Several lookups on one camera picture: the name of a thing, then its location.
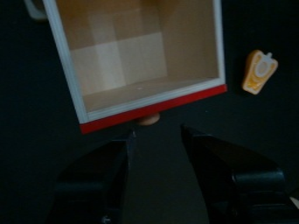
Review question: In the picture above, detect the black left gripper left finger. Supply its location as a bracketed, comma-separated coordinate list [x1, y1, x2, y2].
[46, 130, 136, 224]

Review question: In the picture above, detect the red white wooden drawer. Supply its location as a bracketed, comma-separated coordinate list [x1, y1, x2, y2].
[42, 0, 230, 135]

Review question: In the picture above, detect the yellow bell pepper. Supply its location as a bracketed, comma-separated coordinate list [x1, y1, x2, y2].
[240, 49, 279, 95]

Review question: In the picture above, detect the white curved plastic object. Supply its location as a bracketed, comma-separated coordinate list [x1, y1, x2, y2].
[23, 0, 48, 21]

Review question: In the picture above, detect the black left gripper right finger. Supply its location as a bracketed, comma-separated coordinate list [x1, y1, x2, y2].
[180, 124, 299, 224]

